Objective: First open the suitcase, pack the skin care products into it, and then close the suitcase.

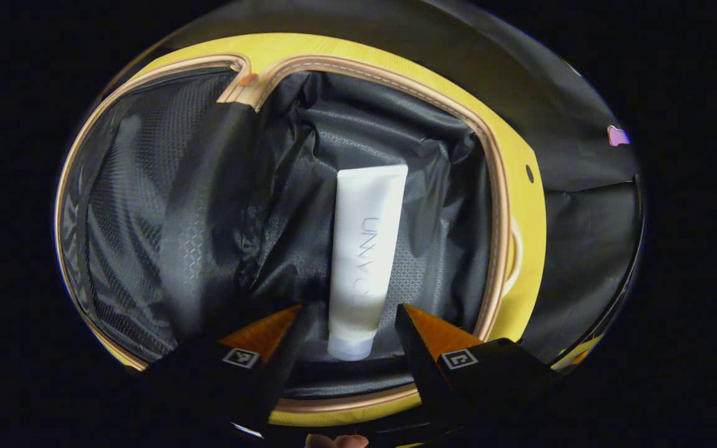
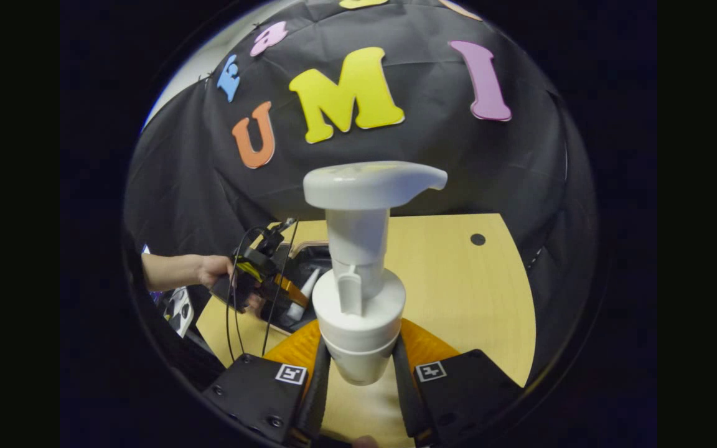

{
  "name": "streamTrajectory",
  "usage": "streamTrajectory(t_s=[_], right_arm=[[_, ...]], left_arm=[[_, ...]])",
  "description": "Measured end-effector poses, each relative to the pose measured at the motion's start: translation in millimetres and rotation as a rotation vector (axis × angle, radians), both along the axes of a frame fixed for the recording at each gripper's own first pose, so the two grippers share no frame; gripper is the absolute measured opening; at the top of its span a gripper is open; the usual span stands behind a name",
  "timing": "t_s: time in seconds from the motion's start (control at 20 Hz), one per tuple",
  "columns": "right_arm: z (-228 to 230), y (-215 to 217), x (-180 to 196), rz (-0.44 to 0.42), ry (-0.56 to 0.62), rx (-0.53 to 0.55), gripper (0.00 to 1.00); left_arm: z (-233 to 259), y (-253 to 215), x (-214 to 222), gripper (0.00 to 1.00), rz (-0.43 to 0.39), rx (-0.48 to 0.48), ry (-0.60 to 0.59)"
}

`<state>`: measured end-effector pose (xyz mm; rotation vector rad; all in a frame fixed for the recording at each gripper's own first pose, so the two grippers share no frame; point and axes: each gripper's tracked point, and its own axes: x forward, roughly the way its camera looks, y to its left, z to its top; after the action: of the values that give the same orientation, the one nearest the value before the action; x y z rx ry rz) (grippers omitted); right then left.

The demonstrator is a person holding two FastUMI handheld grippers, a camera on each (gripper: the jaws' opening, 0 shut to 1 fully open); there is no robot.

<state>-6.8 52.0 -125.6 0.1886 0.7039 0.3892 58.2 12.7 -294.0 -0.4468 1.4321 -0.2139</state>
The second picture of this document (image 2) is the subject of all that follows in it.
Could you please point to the white printed object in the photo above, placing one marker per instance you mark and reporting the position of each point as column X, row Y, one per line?
column 179, row 308

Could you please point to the black backdrop cloth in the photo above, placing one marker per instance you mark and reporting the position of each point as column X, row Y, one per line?
column 433, row 162

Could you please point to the beige suitcase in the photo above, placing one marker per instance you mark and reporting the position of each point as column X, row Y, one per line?
column 309, row 261

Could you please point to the white pump bottle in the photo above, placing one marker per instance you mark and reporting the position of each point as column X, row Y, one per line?
column 358, row 298

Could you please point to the black table grommet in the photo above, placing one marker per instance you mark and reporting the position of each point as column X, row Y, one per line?
column 477, row 239

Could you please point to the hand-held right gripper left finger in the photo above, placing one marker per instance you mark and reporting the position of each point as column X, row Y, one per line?
column 318, row 398

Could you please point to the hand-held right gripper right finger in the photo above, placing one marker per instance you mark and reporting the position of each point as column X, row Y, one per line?
column 403, row 392

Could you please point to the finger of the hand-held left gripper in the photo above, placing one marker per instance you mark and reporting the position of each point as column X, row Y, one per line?
column 293, row 289

